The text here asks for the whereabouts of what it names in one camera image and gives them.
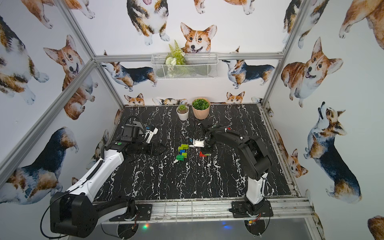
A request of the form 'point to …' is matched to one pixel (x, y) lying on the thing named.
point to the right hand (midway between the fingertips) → (204, 147)
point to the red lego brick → (201, 154)
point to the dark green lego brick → (180, 157)
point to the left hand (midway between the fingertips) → (163, 145)
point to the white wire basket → (198, 66)
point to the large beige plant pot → (201, 108)
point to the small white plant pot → (182, 111)
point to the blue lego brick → (182, 151)
